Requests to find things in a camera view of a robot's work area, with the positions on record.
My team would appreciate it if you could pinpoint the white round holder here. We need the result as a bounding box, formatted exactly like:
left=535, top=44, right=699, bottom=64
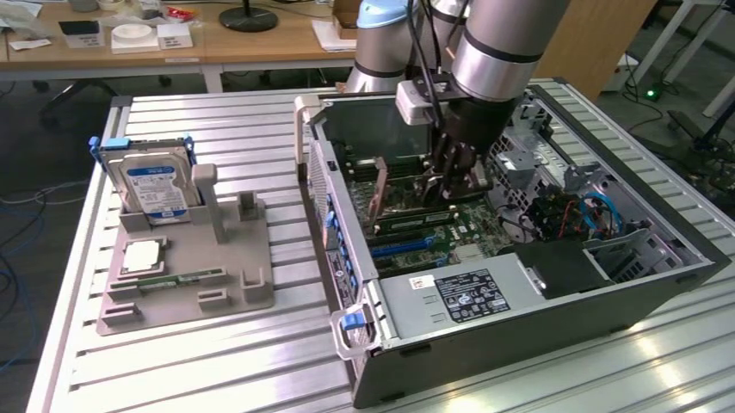
left=109, top=24, right=161, bottom=55

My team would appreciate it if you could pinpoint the wooden desk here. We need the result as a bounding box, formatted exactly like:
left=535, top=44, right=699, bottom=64
left=0, top=0, right=517, bottom=94

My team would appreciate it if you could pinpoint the black air duct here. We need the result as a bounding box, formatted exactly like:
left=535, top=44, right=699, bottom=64
left=512, top=238, right=615, bottom=301

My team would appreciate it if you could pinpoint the blue expansion slot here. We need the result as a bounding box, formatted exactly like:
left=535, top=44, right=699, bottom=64
left=369, top=238, right=433, bottom=260

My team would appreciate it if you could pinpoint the hard drive with blue label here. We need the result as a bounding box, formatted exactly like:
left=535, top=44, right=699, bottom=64
left=88, top=133, right=201, bottom=203

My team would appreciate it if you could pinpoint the wooden cabinet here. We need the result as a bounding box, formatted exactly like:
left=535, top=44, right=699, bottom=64
left=527, top=0, right=660, bottom=101

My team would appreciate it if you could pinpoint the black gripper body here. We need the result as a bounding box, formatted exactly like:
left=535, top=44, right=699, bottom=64
left=439, top=96, right=516, bottom=156

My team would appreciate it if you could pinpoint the grey parts rack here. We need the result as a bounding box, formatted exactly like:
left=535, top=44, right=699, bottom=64
left=94, top=163, right=276, bottom=337

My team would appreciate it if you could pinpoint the white box black top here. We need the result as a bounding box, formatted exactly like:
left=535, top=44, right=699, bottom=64
left=58, top=20, right=109, bottom=49

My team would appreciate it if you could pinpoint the hard disk blue label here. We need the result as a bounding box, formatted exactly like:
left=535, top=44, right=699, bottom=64
left=102, top=152, right=194, bottom=225

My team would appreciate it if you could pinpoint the grey case handle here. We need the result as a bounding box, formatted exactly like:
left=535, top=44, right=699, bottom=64
left=293, top=95, right=327, bottom=167
left=329, top=303, right=380, bottom=361

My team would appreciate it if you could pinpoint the green motherboard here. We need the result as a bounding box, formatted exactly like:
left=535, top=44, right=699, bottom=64
left=343, top=155, right=521, bottom=279

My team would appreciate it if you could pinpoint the silver chipset heatsink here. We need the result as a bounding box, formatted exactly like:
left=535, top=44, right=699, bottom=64
left=452, top=244, right=491, bottom=262

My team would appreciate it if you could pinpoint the green RAM stick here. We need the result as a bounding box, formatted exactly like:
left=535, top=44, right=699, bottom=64
left=136, top=269, right=224, bottom=290

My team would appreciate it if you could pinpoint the clear plastic bag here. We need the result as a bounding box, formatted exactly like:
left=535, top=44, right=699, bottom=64
left=0, top=0, right=45, bottom=31

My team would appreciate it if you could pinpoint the black RAM slot bank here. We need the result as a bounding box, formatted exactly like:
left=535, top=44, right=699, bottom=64
left=345, top=155, right=429, bottom=181

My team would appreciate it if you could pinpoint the white paper slip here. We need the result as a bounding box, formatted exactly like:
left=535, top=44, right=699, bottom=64
left=6, top=37, right=53, bottom=51

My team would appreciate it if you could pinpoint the grey angled disk bay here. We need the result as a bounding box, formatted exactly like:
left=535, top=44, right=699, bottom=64
left=581, top=226, right=688, bottom=286

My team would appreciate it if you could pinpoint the perforated metal disk bay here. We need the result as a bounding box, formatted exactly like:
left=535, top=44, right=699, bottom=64
left=487, top=124, right=575, bottom=216

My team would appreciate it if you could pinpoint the open cardboard box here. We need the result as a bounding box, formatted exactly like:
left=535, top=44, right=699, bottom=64
left=332, top=0, right=361, bottom=42

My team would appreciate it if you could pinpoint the white paper stack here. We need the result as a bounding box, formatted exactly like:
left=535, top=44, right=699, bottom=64
left=311, top=19, right=359, bottom=53

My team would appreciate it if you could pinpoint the red packet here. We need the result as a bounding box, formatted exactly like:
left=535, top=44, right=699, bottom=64
left=164, top=3, right=201, bottom=23

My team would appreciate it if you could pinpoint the black round lamp base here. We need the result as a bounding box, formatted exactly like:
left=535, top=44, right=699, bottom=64
left=218, top=0, right=281, bottom=33

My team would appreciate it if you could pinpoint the black floor stand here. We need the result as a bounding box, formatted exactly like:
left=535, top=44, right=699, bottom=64
left=664, top=109, right=735, bottom=150

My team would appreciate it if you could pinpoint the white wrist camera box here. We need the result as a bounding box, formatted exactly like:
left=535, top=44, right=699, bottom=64
left=395, top=79, right=460, bottom=126

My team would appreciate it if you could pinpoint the white labelled box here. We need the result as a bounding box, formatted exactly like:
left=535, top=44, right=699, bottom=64
left=154, top=22, right=193, bottom=51

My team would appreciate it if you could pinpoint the grey power supply unit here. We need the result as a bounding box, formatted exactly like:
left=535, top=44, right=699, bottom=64
left=376, top=253, right=547, bottom=340

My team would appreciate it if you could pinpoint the silver CPU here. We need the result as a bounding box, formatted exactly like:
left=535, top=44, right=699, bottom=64
left=121, top=240, right=166, bottom=274

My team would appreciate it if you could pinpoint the black plastic bracket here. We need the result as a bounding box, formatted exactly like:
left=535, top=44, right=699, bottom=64
left=524, top=196, right=577, bottom=240

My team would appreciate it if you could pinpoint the black open PC case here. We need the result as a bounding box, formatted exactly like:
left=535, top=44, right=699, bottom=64
left=293, top=83, right=733, bottom=410

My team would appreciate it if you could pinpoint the graphics card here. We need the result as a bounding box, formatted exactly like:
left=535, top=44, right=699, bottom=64
left=364, top=155, right=460, bottom=225

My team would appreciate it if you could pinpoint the black RAM stick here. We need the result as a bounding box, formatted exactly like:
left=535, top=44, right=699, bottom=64
left=372, top=209, right=453, bottom=231

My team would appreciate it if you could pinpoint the black chair base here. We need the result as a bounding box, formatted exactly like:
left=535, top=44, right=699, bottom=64
left=30, top=76, right=173, bottom=126

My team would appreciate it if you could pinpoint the blue wire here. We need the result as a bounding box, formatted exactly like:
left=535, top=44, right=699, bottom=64
left=575, top=193, right=625, bottom=238

